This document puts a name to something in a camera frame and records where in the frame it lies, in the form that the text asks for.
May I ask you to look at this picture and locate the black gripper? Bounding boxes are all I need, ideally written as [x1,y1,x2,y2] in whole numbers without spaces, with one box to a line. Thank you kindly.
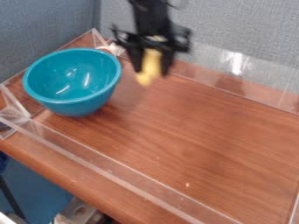
[112,0,192,76]

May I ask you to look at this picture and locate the yellow toy banana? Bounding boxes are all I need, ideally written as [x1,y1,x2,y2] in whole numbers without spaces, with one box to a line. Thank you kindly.
[136,47,162,87]

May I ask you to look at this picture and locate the white object behind bowl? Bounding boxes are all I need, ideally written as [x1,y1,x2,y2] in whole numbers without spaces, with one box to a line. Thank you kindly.
[97,43,125,57]

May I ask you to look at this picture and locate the blue plastic bowl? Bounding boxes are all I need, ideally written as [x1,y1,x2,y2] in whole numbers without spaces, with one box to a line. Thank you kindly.
[22,48,121,116]

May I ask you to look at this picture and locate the clear acrylic barrier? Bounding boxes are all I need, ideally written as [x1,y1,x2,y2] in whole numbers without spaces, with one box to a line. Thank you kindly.
[0,27,299,224]

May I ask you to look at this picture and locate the grey metal bracket below table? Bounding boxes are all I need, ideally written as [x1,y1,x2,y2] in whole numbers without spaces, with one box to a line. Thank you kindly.
[53,198,105,224]

